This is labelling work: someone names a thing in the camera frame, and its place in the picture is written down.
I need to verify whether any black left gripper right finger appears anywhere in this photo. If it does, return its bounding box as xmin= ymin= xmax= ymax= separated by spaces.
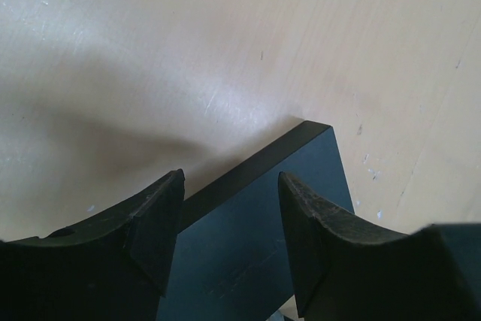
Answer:
xmin=278 ymin=173 xmax=480 ymax=320

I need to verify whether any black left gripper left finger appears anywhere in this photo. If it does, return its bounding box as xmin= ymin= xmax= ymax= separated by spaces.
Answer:
xmin=1 ymin=169 xmax=185 ymax=320

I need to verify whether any black switch with ports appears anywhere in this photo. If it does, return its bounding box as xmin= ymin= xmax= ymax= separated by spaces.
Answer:
xmin=157 ymin=121 xmax=353 ymax=320

